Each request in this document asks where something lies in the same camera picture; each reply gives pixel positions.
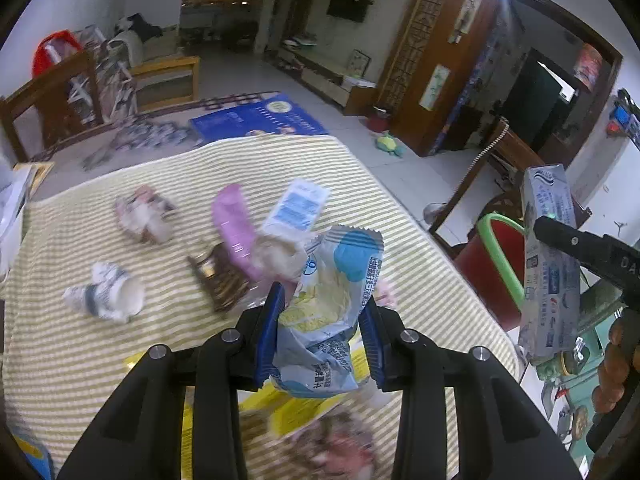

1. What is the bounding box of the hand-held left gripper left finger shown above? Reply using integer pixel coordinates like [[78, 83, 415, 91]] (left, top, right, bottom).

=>
[[55, 281, 287, 480]]

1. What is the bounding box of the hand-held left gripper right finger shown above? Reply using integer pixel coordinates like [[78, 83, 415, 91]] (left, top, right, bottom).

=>
[[359, 296, 583, 480]]

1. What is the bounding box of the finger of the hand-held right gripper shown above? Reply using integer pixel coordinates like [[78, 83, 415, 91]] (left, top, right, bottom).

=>
[[532, 216, 613, 281]]

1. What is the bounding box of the grey blue milk carton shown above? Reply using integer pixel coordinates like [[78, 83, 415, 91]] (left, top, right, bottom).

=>
[[517, 162, 583, 366]]

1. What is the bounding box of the blue white snack bag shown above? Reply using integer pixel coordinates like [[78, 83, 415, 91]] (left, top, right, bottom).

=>
[[272, 225, 385, 400]]

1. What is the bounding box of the red bin with green rim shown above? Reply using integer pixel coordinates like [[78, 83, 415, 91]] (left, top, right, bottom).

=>
[[452, 212, 528, 333]]

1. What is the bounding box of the pink strawberry print packet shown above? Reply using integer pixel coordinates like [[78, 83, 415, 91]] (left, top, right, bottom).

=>
[[240, 405, 381, 480]]

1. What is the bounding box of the person's right hand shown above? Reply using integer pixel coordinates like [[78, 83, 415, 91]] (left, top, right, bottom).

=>
[[591, 310, 640, 412]]

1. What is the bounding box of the brown snack wrapper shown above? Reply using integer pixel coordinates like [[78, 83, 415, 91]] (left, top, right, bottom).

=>
[[187, 242, 261, 313]]

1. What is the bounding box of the carved wooden chair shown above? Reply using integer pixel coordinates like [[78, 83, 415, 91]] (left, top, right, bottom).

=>
[[429, 116, 538, 261]]

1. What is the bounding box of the pink plastic wrapper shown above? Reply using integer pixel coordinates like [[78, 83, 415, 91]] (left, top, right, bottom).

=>
[[211, 183, 311, 286]]

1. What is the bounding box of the white blue milk carton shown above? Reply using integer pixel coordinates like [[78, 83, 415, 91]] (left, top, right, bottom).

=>
[[260, 178, 331, 241]]

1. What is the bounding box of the dark green door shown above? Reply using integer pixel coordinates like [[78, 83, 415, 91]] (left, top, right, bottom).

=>
[[500, 47, 581, 136]]

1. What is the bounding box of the crumpled white blue wrapper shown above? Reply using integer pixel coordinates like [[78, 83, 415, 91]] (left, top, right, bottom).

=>
[[62, 261, 146, 324]]

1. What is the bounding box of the crumpled pink white wrapper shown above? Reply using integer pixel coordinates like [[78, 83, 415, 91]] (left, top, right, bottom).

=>
[[114, 185, 178, 245]]

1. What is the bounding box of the yellow striped tablecloth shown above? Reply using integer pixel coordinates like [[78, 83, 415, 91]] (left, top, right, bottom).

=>
[[0, 135, 521, 480]]

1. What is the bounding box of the wooden partition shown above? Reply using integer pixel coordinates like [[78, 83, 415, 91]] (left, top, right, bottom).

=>
[[375, 0, 506, 156]]

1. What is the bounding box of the green toy turtle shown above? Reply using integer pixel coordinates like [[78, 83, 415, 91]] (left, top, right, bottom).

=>
[[374, 131, 407, 158]]

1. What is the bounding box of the blue printed board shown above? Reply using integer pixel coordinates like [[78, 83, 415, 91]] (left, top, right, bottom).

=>
[[190, 92, 331, 148]]

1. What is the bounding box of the small red bin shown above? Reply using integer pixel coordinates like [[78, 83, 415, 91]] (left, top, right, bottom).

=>
[[367, 105, 393, 132]]

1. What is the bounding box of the dark lattice mat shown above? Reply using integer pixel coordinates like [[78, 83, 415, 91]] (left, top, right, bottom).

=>
[[200, 91, 281, 113]]

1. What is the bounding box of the low television cabinet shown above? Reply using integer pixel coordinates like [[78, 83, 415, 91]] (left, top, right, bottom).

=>
[[265, 35, 378, 116]]

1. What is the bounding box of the blue yellow packet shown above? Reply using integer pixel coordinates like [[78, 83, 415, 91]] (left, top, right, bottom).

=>
[[10, 430, 56, 480]]

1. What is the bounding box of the small framed picture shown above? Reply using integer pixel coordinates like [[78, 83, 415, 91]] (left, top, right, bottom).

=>
[[347, 49, 372, 78]]

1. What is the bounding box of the wooden framed board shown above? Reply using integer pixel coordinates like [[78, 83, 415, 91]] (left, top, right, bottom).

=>
[[15, 161, 55, 197]]

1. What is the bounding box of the white plastic bag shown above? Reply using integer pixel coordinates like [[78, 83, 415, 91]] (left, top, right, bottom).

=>
[[0, 165, 31, 281]]

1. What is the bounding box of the light wooden bench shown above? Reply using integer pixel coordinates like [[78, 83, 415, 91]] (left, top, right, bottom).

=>
[[127, 55, 201, 111]]

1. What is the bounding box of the patterned shopping bag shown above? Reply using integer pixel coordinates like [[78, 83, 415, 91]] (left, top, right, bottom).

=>
[[75, 25, 138, 126]]

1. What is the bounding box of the dark wooden chair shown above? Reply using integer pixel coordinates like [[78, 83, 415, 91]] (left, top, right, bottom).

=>
[[0, 50, 108, 163]]

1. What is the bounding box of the white plastic carrier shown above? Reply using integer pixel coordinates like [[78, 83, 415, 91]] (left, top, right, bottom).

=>
[[114, 29, 146, 63]]

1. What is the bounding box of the black cloth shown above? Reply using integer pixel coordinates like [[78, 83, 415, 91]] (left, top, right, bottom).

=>
[[119, 14, 163, 41]]

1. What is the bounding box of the red bag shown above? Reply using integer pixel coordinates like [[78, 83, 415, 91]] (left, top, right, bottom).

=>
[[32, 30, 83, 78]]

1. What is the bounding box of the red orange wall hanging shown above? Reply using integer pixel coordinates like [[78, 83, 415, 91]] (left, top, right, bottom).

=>
[[575, 44, 603, 92]]

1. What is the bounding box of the wall television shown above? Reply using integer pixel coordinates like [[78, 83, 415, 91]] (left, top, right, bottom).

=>
[[326, 0, 376, 23]]

